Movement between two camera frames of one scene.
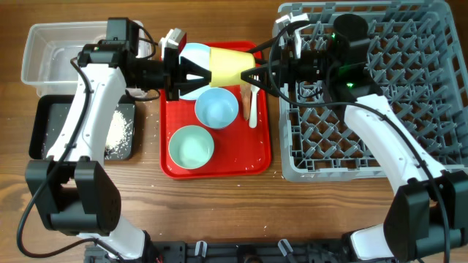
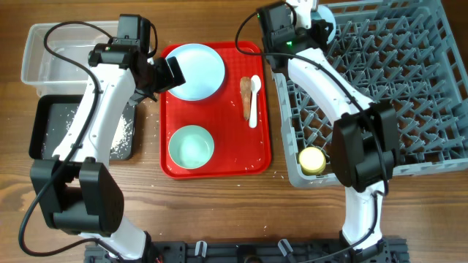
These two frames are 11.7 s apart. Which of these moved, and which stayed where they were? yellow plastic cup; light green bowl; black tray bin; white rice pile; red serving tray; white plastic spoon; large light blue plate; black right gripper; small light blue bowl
Moved: small light blue bowl; yellow plastic cup; black right gripper
Stayed: light green bowl; red serving tray; large light blue plate; white rice pile; black tray bin; white plastic spoon
